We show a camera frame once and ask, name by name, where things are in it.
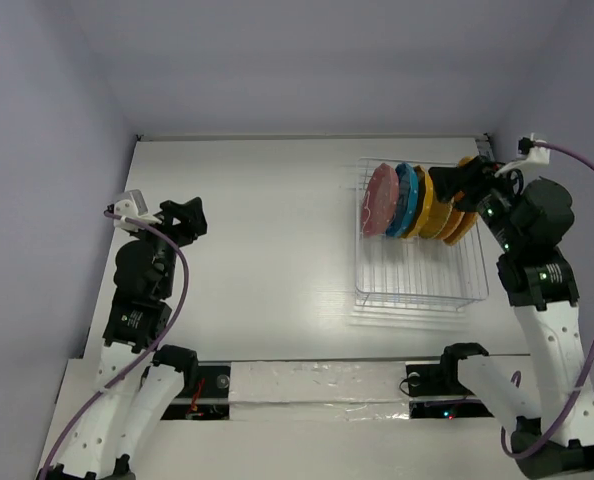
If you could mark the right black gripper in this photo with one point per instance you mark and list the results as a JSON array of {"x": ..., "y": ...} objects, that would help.
[{"x": 466, "y": 182}]

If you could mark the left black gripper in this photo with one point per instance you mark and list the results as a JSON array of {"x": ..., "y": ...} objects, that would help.
[{"x": 191, "y": 221}]

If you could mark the orange woven plate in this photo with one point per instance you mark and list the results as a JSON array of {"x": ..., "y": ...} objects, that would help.
[
  {"x": 468, "y": 221},
  {"x": 452, "y": 223}
]

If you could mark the yellow dotted plate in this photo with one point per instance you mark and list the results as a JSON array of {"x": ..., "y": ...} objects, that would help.
[{"x": 424, "y": 203}]

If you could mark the woven bamboo plate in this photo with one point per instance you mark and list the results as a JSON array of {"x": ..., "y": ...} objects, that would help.
[{"x": 437, "y": 219}]

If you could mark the blue dotted plate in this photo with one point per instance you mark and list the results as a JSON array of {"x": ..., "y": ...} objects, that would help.
[{"x": 407, "y": 200}]

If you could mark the pink dotted plate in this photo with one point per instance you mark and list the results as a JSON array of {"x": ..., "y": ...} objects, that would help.
[{"x": 379, "y": 201}]

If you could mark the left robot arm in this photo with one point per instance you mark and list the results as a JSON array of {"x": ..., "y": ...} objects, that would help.
[{"x": 137, "y": 376}]

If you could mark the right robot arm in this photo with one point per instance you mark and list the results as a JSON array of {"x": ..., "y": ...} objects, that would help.
[{"x": 554, "y": 436}]

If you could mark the white foam block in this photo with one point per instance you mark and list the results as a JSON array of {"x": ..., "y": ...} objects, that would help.
[{"x": 317, "y": 391}]

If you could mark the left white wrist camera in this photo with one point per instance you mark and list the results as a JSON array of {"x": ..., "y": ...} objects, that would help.
[{"x": 129, "y": 211}]

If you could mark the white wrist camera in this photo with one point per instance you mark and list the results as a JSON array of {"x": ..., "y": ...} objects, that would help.
[
  {"x": 531, "y": 155},
  {"x": 129, "y": 211}
]

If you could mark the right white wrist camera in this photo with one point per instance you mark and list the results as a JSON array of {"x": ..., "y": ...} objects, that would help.
[{"x": 531, "y": 155}]

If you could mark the white wire dish rack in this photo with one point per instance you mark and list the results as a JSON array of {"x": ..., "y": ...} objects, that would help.
[{"x": 415, "y": 273}]

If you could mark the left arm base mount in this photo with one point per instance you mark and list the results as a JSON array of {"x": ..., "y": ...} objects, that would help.
[{"x": 207, "y": 400}]

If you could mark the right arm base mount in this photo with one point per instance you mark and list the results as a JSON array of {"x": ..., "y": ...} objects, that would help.
[{"x": 431, "y": 396}]

